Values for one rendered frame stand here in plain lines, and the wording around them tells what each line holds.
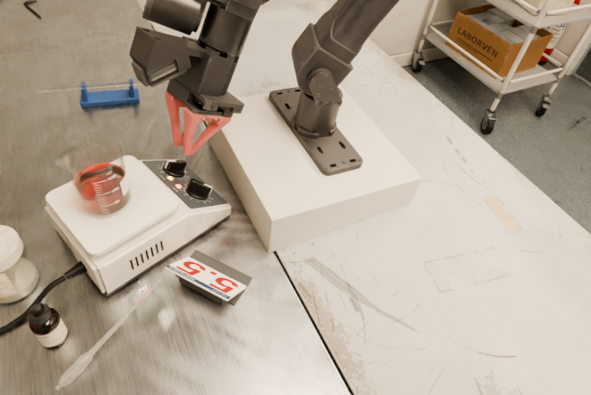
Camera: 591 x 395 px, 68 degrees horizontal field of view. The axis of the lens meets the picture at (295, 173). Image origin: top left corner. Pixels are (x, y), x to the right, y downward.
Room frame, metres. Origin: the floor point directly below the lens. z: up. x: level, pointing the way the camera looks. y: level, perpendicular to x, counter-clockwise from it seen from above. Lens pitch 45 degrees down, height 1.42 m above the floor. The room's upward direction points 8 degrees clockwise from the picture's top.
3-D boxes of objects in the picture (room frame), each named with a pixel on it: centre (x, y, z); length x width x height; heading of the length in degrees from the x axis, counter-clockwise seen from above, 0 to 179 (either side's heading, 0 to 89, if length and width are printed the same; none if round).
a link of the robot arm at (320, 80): (0.55, -0.02, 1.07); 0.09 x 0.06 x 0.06; 13
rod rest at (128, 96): (0.64, 0.36, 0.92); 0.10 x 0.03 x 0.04; 113
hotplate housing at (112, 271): (0.36, 0.20, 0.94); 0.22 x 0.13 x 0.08; 142
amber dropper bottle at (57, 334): (0.20, 0.25, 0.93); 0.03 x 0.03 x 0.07
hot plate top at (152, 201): (0.34, 0.22, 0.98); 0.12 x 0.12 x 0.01; 52
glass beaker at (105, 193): (0.33, 0.23, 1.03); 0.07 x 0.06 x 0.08; 130
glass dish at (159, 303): (0.26, 0.15, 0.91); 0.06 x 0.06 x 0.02
